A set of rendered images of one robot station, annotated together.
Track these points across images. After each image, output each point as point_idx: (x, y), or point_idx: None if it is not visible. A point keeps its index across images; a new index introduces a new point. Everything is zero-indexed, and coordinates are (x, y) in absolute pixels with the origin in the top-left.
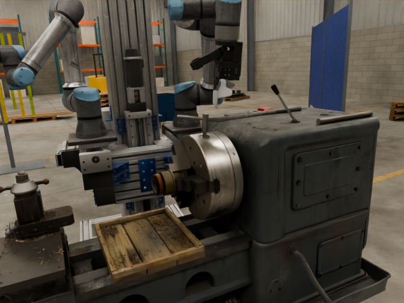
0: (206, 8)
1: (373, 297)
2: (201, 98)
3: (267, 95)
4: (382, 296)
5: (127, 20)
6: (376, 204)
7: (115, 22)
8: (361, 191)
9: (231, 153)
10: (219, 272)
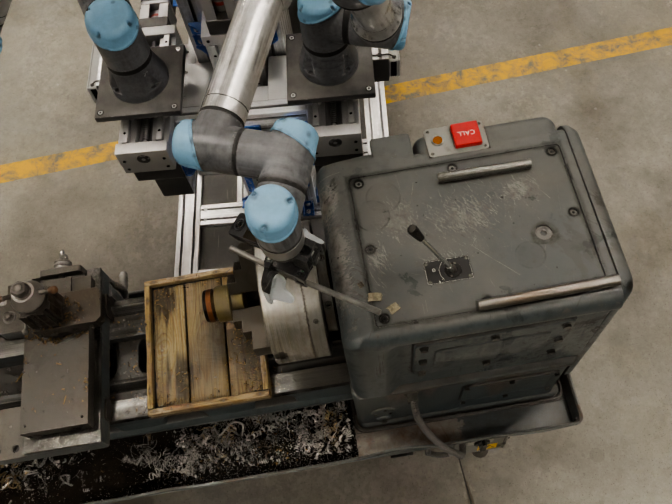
0: (246, 176)
1: (643, 329)
2: (351, 41)
3: None
4: (661, 331)
5: None
6: None
7: None
8: (566, 347)
9: (312, 320)
10: (301, 394)
